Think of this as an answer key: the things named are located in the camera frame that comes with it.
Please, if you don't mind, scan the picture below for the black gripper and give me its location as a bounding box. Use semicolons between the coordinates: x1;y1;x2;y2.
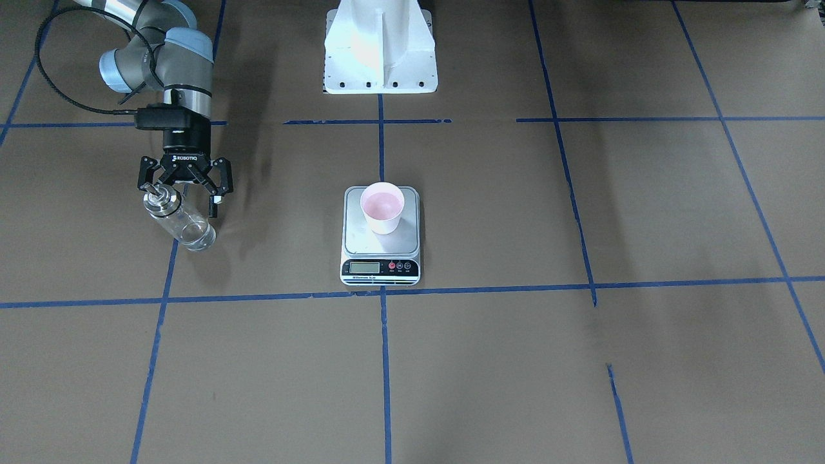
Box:
137;126;235;219

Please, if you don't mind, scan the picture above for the pink cup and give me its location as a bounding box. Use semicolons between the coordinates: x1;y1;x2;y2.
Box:
360;182;405;235

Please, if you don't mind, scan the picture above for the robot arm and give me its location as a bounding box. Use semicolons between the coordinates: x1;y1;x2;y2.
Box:
77;1;233;218

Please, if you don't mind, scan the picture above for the silver digital kitchen scale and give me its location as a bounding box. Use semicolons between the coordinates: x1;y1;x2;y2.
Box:
340;186;422;287

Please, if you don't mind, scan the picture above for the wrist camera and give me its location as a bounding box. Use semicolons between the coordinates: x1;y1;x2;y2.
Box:
133;104;210;130

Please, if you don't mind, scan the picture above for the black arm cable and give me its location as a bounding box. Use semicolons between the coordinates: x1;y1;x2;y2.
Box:
35;5;170;117

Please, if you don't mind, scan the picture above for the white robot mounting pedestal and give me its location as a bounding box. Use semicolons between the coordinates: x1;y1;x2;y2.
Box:
322;1;439;95

